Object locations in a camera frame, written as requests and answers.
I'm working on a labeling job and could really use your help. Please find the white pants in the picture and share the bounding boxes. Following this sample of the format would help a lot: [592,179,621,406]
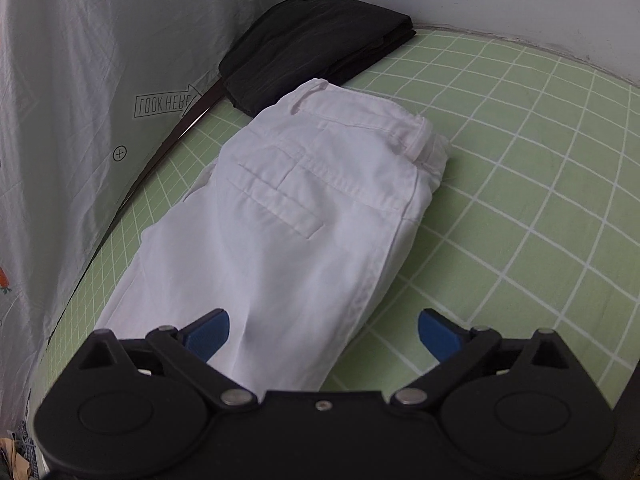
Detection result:
[92,77,451,394]

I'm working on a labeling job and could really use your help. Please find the patterned cloth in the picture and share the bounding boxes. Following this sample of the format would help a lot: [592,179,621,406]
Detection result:
[0,417,47,480]

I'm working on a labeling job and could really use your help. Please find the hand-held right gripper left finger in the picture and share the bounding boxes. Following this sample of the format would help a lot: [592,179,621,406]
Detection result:
[74,309,259,408]

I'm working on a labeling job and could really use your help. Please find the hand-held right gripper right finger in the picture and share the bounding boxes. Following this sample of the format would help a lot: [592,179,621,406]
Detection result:
[392,308,572,407]

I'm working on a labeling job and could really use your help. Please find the black folded clothes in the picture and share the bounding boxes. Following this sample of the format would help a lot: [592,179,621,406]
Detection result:
[218,0,417,116]

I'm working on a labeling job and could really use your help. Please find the dark bed frame rail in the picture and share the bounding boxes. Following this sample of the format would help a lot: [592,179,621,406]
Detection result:
[46,79,228,356]

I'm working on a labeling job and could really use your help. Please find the grey printed curtain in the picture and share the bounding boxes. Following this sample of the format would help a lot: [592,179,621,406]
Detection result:
[0,0,314,426]

